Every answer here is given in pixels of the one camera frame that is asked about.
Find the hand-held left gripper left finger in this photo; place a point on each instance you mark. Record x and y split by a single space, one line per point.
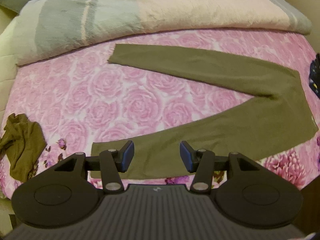
128 156

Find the olive brown shirt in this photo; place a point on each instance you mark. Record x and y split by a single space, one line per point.
22 145

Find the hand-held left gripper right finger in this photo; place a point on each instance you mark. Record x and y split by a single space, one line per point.
185 156

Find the pink floral blanket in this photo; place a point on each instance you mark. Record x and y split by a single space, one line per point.
112 100

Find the olive green pants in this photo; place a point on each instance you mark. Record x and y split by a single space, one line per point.
262 120

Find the cream padded headboard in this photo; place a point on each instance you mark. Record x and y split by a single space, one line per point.
5 55

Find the navy printed folded garment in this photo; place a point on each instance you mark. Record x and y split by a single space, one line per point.
315 75

